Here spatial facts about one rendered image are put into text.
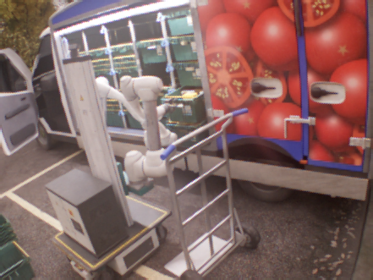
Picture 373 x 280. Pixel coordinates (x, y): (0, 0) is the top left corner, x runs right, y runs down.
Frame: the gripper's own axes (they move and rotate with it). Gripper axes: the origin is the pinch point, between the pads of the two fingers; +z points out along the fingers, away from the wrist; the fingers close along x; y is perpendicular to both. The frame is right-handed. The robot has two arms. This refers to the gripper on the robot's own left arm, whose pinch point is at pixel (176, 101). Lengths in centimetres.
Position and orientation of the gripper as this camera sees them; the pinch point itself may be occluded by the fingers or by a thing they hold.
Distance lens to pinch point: 295.2
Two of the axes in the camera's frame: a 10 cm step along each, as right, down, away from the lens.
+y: -8.0, -1.1, 6.0
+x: 1.9, 8.9, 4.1
